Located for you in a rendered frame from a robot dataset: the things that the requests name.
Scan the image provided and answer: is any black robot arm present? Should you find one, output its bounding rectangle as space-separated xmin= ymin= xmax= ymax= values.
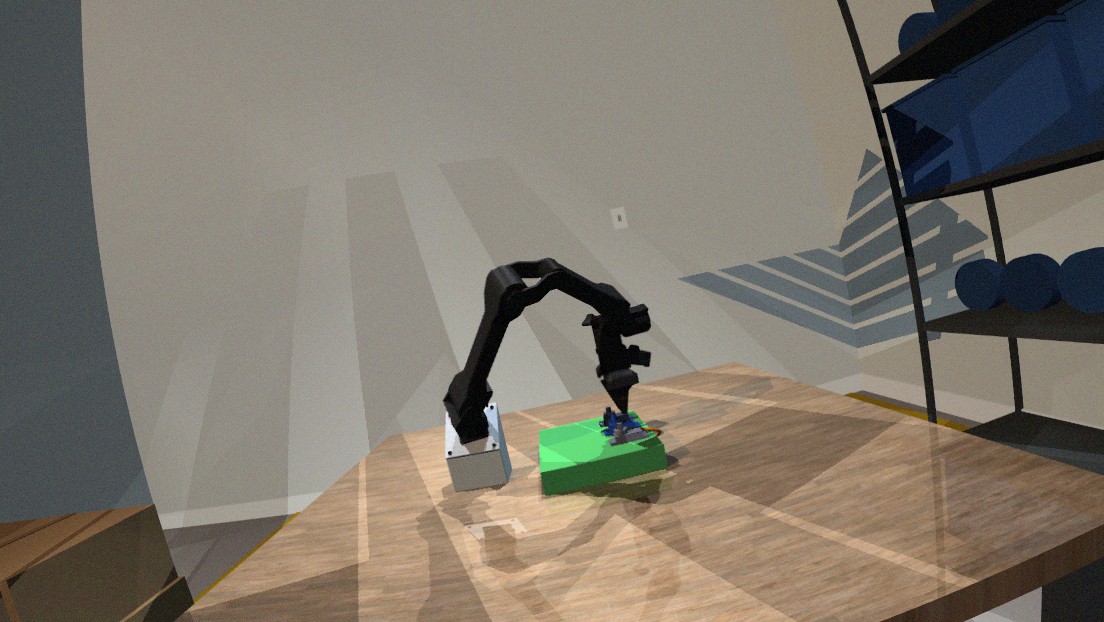
xmin=443 ymin=257 xmax=651 ymax=445

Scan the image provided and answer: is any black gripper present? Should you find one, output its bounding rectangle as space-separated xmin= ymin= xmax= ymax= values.
xmin=596 ymin=340 xmax=639 ymax=414

